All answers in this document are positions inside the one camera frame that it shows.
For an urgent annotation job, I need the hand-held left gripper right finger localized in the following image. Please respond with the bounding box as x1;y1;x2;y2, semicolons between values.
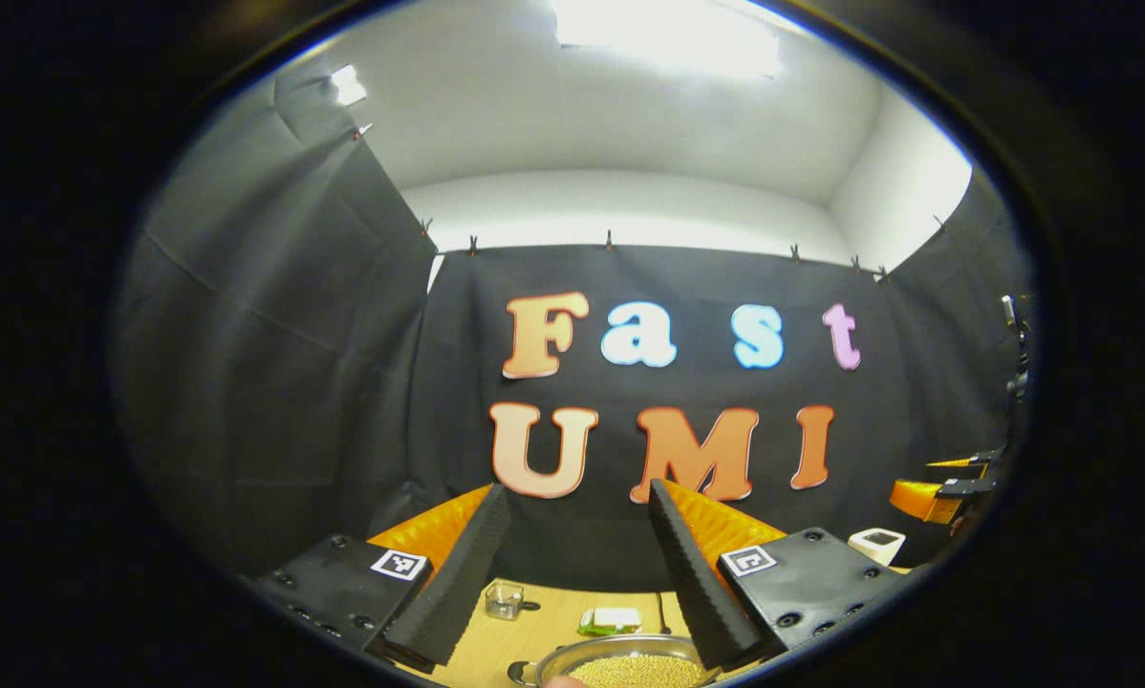
647;478;913;672

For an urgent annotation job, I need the small wire mesh basket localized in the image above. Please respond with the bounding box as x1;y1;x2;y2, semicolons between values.
485;579;541;621

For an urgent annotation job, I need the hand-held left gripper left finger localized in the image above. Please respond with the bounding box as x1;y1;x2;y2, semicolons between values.
252;483;513;670

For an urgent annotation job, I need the white toaster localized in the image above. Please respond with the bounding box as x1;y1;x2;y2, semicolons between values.
848;527;907;567

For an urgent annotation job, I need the sandwich with lettuce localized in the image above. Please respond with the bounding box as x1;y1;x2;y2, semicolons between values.
577;608;643;637

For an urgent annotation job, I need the steel pot with black handles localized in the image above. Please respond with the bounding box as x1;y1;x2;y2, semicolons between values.
508;634;719;688

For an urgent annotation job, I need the pile of yellow soybeans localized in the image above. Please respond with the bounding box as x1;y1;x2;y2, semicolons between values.
568;655;704;688

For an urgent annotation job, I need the small ceiling light panel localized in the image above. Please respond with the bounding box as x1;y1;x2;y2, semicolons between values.
331;64;369;107

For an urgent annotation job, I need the black backdrop cloth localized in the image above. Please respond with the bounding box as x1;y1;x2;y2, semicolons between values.
114;67;1037;595

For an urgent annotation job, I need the large ceiling light panel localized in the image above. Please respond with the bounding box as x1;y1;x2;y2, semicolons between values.
553;0;784;79

